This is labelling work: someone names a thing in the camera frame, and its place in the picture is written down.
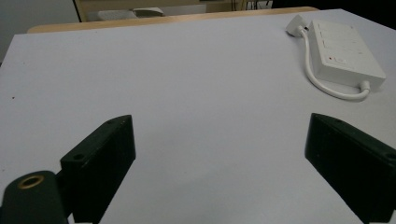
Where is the wooden table edge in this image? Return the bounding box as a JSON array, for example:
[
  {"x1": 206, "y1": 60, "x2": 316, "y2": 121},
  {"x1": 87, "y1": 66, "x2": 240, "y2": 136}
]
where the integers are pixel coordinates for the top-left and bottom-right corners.
[{"x1": 26, "y1": 6, "x2": 319, "y2": 35}]

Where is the white power plug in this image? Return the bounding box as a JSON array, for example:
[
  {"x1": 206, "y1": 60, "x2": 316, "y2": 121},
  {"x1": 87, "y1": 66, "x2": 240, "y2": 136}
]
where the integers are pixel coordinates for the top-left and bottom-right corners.
[{"x1": 285, "y1": 14, "x2": 310, "y2": 38}]

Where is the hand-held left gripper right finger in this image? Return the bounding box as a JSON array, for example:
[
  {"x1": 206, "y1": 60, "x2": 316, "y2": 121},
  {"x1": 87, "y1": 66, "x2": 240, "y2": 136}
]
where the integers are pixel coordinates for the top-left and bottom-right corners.
[{"x1": 304, "y1": 112, "x2": 396, "y2": 224}]

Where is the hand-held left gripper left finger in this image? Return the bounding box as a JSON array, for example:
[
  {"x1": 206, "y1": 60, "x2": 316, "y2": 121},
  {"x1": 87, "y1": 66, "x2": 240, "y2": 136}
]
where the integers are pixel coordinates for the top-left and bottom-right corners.
[{"x1": 60, "y1": 114, "x2": 137, "y2": 224}]

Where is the white power strip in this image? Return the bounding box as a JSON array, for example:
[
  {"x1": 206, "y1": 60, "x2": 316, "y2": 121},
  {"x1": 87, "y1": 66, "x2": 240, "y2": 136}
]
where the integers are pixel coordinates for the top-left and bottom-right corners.
[{"x1": 307, "y1": 19, "x2": 388, "y2": 91}]

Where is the white power strip cable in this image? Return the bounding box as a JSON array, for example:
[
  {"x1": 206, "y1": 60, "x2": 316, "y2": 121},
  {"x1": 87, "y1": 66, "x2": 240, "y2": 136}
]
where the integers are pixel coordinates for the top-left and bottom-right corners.
[{"x1": 297, "y1": 25, "x2": 372, "y2": 102}]

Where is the grey chair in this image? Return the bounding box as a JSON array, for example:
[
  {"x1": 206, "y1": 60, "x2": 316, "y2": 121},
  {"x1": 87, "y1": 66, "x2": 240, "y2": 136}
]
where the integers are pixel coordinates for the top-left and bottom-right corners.
[{"x1": 96, "y1": 7, "x2": 166, "y2": 21}]

